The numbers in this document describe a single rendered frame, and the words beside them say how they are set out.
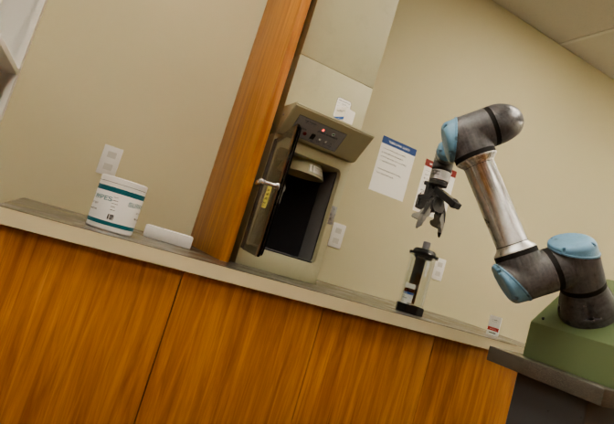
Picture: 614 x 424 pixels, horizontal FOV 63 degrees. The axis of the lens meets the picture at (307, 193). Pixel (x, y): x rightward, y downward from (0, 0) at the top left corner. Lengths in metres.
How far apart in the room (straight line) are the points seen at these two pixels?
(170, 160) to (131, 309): 0.85
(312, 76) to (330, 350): 0.94
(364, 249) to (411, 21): 1.16
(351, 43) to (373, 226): 0.92
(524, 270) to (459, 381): 0.66
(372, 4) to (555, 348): 1.33
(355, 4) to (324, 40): 0.20
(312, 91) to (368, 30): 0.34
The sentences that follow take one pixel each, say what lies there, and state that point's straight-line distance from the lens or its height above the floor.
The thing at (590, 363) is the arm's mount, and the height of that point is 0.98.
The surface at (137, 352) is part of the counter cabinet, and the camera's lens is 1.44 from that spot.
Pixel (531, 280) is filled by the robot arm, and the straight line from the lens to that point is 1.44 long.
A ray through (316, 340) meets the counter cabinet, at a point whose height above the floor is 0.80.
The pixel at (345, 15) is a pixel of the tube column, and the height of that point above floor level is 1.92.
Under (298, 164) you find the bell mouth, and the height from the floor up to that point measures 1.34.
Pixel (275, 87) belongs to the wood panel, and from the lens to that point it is 1.69.
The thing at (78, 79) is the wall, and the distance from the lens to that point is 2.10.
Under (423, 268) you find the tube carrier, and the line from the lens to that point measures 1.88.
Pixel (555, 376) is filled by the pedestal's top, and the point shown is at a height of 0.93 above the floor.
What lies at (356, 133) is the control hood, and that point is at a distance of 1.79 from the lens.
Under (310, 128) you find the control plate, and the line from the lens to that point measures 1.74.
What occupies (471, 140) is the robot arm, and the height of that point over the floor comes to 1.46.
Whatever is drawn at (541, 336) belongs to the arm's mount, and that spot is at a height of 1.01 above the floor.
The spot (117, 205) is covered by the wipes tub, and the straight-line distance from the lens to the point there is 1.47.
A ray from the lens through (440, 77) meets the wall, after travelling 2.74.
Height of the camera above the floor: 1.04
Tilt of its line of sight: 7 degrees up
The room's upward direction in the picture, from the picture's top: 17 degrees clockwise
